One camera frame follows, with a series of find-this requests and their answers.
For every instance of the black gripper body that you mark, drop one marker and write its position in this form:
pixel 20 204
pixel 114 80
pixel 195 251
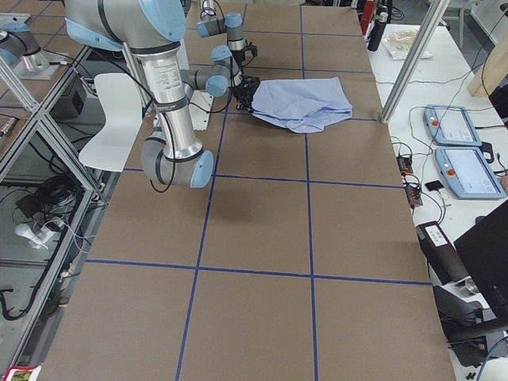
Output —
pixel 244 94
pixel 238 55

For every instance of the light blue striped shirt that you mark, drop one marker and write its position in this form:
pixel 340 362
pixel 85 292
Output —
pixel 301 105

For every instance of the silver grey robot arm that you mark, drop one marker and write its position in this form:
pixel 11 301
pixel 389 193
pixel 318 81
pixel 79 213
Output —
pixel 153 32
pixel 213 21

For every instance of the black water bottle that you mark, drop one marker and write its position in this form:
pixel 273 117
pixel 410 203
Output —
pixel 377 31

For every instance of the white plastic chair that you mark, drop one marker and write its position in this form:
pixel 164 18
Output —
pixel 122 105

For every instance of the far blue teach pendant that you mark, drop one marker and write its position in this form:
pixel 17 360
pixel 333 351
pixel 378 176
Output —
pixel 451 126

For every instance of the blue teach pendant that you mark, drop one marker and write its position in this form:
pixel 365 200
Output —
pixel 451 126
pixel 468 174

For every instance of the blue tape line crosswise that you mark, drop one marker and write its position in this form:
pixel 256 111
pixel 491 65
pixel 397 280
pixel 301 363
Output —
pixel 258 272

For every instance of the near blue teach pendant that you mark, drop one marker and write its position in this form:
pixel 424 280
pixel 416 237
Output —
pixel 468 174

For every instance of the black laptop monitor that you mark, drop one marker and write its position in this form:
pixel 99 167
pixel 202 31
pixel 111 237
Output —
pixel 483 252

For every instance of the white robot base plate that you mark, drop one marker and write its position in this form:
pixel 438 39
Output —
pixel 200 107

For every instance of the aluminium frame post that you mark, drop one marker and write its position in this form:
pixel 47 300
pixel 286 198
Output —
pixel 425 33

